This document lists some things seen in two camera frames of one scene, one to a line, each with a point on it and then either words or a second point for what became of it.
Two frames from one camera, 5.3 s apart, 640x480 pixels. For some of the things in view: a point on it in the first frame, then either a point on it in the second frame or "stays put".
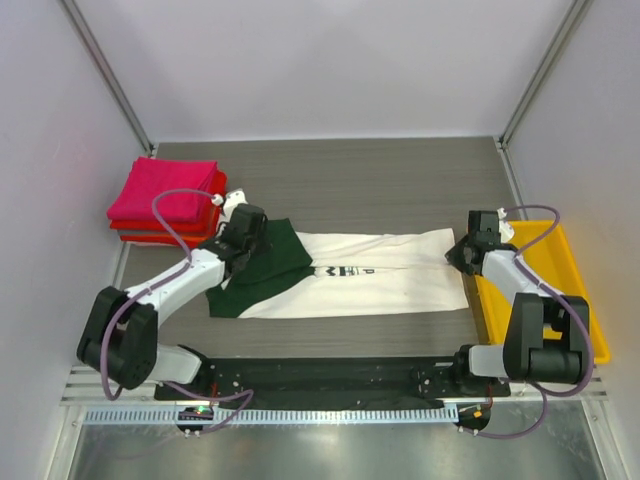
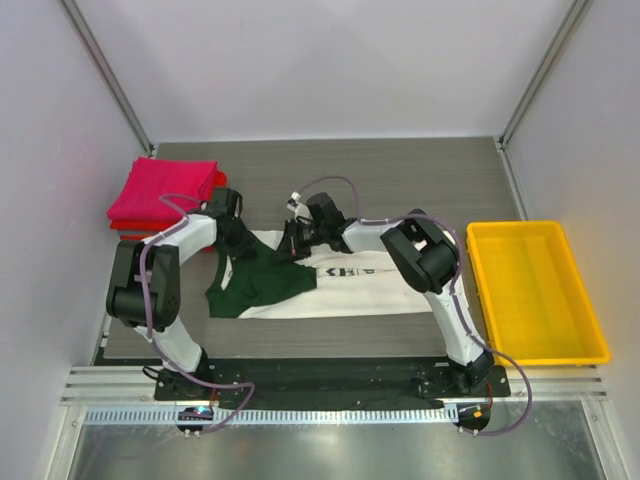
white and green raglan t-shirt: [302, 272] stays put
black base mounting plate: [334, 380] stays put
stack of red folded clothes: [200, 225] stays put
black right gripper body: [458, 257] to [291, 240]
